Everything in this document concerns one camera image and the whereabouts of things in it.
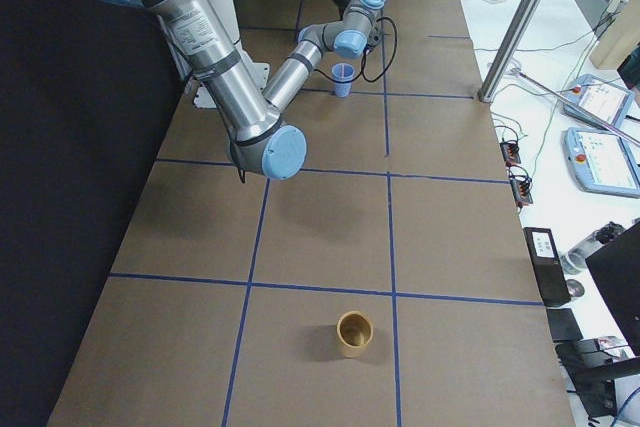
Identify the upper relay board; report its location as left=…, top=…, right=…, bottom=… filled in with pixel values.
left=499, top=140, right=521, bottom=167

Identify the black box with labels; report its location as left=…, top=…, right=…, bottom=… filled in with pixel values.
left=523, top=227, right=571, bottom=307

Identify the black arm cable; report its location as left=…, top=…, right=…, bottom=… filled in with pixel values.
left=357, top=16, right=399, bottom=83

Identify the bamboo wooden cup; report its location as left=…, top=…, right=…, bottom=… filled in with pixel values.
left=336, top=311, right=374, bottom=358

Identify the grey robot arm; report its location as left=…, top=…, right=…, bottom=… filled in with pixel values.
left=262, top=0, right=387, bottom=112
left=103, top=0, right=307, bottom=180

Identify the relay board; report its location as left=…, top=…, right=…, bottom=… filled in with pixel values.
left=499, top=140, right=521, bottom=167
left=509, top=173, right=533, bottom=207

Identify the black monitor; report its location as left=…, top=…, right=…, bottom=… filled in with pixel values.
left=586, top=224, right=640, bottom=355

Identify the lower relay board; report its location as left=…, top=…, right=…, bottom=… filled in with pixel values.
left=509, top=173, right=533, bottom=207

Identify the long metal rod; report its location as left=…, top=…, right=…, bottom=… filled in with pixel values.
left=510, top=68, right=640, bottom=147

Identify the aluminium frame post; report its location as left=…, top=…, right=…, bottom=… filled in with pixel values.
left=478, top=0, right=541, bottom=103

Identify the lower teach pendant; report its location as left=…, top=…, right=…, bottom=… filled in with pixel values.
left=562, top=128, right=639, bottom=198

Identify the teach pendant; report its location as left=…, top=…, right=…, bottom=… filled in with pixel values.
left=562, top=128, right=639, bottom=198
left=562, top=74, right=634, bottom=128

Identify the upper teach pendant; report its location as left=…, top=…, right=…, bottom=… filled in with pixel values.
left=562, top=74, right=634, bottom=128

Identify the blue ribbed plastic cup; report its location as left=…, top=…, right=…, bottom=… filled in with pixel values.
left=331, top=62, right=355, bottom=98

